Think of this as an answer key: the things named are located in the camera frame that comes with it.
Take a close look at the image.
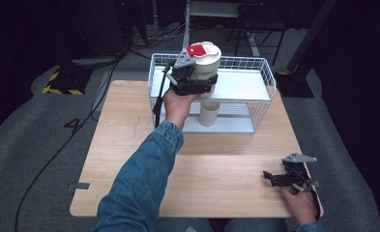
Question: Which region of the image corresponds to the person's right hand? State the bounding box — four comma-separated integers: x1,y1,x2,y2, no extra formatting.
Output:
279,185,321,226

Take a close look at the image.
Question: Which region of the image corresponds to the white cup with red-tabbed lid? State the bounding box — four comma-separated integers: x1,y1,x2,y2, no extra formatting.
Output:
186,41,222,99

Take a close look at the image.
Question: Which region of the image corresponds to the person's right leg in jeans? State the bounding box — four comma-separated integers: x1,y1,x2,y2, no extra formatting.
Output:
223,217,289,232

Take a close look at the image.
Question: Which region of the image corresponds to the long black floor cable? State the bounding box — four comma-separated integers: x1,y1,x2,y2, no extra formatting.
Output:
14,52,126,232

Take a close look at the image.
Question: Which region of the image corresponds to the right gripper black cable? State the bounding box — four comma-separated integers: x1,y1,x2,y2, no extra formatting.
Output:
290,167,322,221

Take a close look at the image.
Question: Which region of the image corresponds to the black chair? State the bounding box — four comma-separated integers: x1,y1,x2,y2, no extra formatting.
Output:
225,2,290,67

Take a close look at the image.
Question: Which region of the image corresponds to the grey flat stand base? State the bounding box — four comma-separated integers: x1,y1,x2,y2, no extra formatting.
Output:
71,55,123,70

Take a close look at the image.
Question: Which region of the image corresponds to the bundle of floor cables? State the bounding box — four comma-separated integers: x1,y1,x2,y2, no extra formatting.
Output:
128,17,198,61

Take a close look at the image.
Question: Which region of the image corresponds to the person's left hand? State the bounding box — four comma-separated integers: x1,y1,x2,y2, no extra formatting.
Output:
162,89,200,131

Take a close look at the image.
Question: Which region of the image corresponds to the white desk frame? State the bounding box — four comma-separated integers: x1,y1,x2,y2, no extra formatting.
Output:
181,0,263,58

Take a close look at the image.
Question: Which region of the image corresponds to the person's leg in jeans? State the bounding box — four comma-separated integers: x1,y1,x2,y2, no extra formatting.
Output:
223,217,289,232
155,217,212,232

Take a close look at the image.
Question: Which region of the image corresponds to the grey tape piece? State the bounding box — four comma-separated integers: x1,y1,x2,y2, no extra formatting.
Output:
67,182,91,193

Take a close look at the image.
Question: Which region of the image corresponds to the black base with yellow stripes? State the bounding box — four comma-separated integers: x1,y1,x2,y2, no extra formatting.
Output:
42,66,94,97

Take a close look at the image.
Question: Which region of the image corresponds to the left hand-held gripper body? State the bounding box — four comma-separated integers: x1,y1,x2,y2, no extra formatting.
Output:
168,53,199,97

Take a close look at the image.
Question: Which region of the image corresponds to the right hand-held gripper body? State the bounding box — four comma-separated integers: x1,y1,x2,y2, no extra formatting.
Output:
279,152,321,194

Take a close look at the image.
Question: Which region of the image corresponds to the black slanted stand with base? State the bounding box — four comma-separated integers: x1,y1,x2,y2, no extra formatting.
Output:
273,0,338,99

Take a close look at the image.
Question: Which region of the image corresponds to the person's left leg in jeans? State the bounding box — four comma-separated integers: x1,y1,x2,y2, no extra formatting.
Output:
155,217,212,232

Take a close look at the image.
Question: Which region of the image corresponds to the white wire two-tier rack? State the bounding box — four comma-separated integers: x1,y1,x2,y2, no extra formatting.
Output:
147,52,278,135

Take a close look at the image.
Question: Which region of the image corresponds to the white paper cup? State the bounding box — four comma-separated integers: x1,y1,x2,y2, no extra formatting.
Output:
198,100,221,128

